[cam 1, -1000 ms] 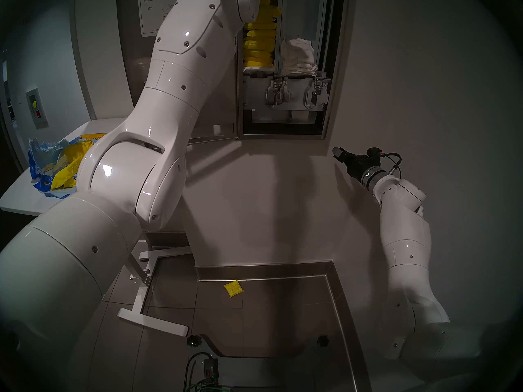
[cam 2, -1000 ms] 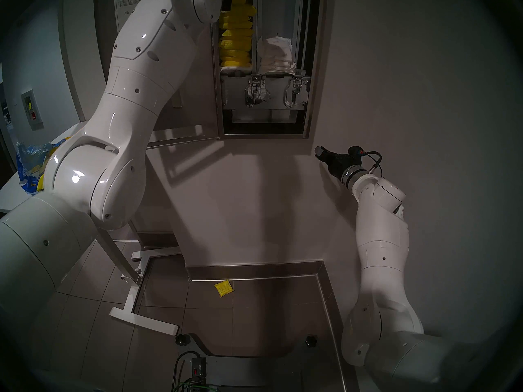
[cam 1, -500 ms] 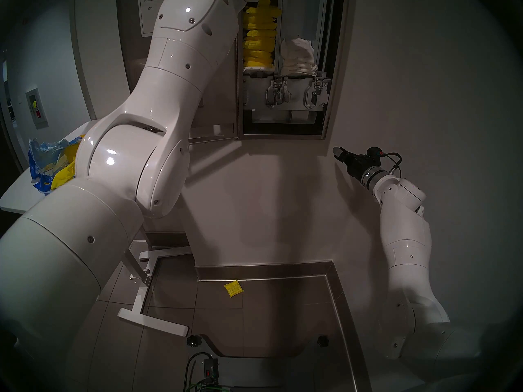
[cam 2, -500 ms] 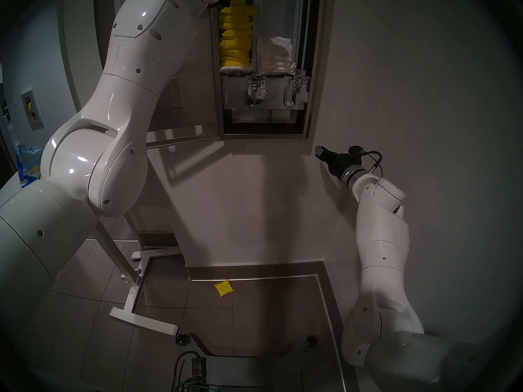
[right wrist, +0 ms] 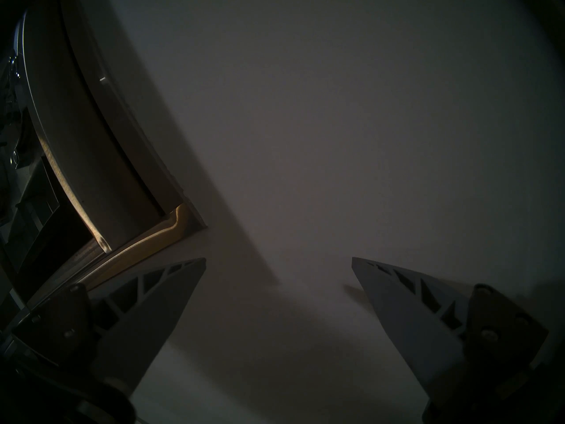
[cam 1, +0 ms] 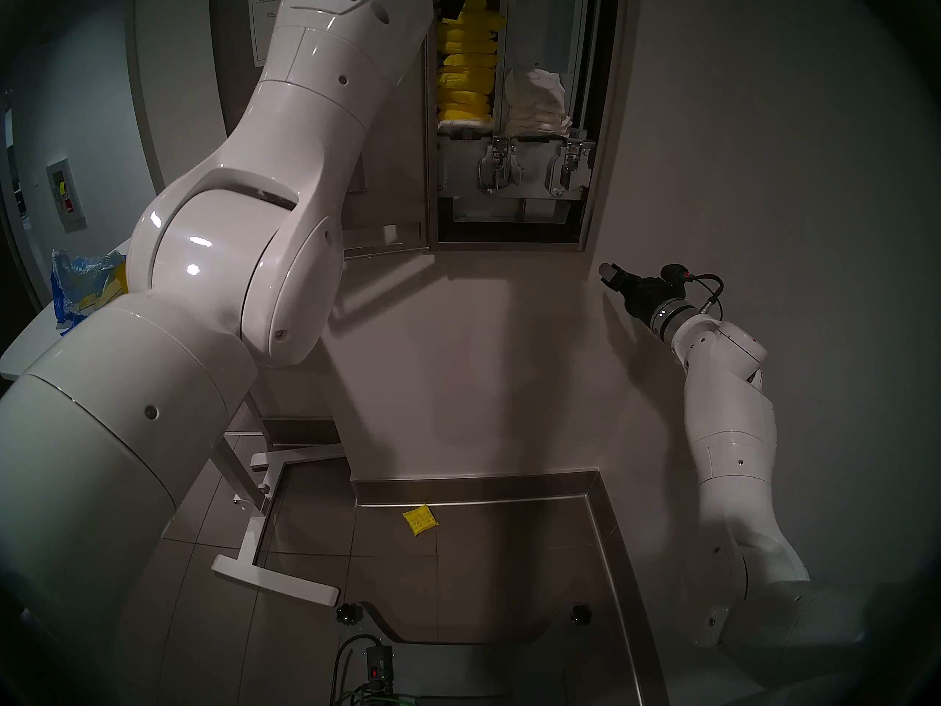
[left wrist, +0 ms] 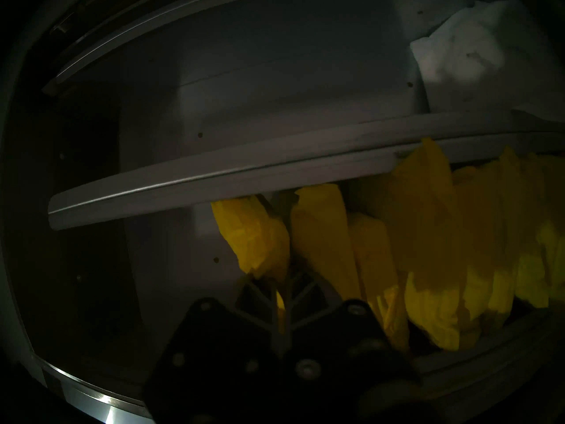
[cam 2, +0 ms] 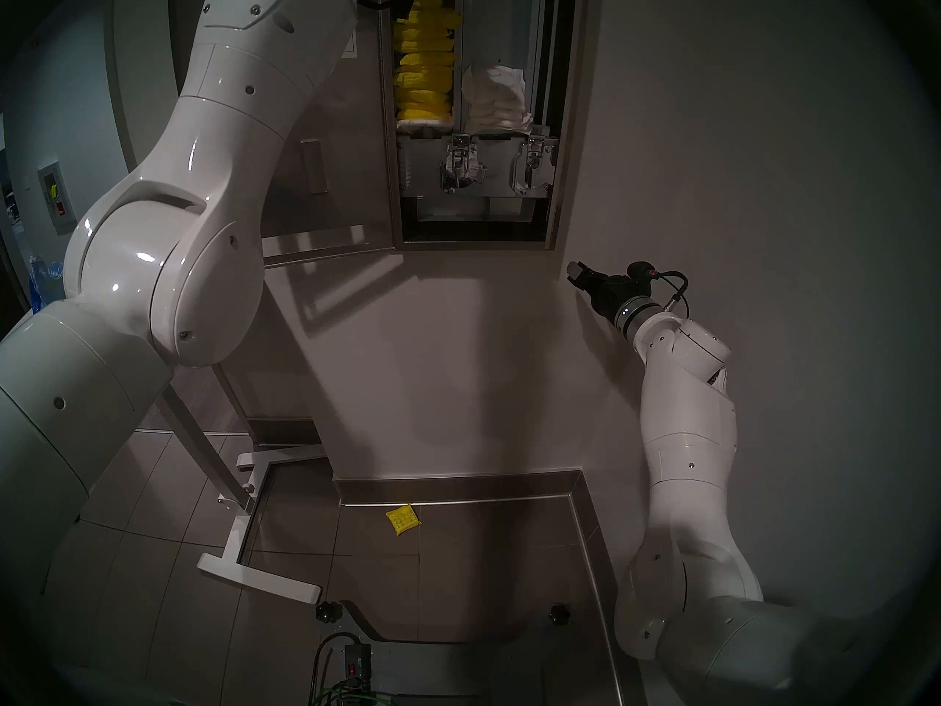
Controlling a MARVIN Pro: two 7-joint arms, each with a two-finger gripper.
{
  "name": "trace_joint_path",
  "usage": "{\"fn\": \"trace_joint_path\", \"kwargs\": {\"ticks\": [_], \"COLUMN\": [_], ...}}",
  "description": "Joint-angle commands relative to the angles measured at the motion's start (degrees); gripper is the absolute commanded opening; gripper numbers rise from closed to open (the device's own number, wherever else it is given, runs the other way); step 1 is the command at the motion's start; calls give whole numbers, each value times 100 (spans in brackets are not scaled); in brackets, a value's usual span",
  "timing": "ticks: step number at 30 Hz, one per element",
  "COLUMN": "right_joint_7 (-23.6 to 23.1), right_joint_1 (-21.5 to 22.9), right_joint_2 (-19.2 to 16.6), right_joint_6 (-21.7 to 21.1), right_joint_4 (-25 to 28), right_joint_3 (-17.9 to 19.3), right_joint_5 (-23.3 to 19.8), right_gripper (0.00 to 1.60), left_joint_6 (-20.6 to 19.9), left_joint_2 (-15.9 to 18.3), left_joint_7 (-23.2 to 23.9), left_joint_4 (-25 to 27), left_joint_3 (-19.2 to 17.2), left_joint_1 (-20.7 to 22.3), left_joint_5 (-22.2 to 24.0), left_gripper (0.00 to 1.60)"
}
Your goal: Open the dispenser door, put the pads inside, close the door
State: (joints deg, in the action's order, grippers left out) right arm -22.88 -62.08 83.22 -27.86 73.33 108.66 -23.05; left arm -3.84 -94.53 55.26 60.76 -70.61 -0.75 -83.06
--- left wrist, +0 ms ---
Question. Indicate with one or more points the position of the steel wall dispenser cabinet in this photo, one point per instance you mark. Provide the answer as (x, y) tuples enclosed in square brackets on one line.
[(265, 96)]

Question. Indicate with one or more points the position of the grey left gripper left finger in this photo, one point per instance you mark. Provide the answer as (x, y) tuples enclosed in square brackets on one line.
[(220, 361)]

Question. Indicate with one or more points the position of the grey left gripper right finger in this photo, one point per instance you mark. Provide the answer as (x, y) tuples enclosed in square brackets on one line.
[(326, 352)]

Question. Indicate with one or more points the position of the yellow sanitary pad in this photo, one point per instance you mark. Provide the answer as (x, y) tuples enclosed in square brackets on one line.
[(423, 215), (251, 237), (485, 233), (375, 268), (529, 273), (322, 233)]

